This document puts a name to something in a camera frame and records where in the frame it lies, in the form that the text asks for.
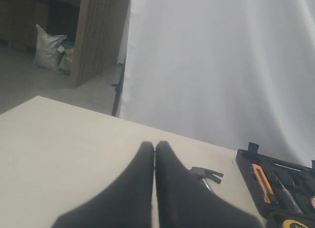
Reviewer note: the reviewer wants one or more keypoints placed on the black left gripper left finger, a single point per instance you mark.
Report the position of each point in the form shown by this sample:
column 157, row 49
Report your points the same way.
column 125, row 203

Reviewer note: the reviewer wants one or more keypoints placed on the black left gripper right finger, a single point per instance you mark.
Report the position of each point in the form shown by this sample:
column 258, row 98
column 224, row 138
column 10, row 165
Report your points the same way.
column 184, row 203

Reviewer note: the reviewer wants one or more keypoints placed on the steel claw hammer black grip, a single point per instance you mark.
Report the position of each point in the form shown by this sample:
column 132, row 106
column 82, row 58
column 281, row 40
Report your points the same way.
column 203, row 174

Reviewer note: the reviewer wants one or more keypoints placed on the black PVC electrical tape roll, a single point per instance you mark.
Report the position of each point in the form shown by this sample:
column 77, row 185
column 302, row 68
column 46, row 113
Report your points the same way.
column 312, row 201

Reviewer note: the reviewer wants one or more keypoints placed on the black plastic tool case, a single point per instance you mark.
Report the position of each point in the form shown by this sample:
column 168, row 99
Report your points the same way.
column 283, row 192

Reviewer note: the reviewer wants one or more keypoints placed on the orange utility knife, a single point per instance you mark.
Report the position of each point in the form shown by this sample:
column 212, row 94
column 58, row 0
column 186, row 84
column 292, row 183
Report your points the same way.
column 268, row 194

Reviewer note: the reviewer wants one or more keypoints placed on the yellow 2m measuring tape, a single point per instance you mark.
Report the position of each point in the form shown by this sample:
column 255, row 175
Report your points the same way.
column 289, row 223

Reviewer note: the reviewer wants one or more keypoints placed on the clear voltage tester screwdriver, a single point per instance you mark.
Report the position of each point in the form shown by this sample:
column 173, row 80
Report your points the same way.
column 290, row 197

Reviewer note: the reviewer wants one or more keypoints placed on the black backdrop stand pole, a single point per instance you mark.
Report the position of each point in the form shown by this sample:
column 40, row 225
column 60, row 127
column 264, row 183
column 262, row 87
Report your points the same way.
column 118, row 89

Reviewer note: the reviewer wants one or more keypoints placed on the white backdrop cloth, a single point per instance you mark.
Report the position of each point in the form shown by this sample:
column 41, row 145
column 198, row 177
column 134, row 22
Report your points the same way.
column 226, row 72

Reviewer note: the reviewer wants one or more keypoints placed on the green printed bag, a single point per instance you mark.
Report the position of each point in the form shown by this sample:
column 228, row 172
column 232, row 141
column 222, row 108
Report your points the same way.
column 67, row 50

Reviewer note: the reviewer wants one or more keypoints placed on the grey woven sack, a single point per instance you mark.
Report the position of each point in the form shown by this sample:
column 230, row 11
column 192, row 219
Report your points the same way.
column 47, row 54

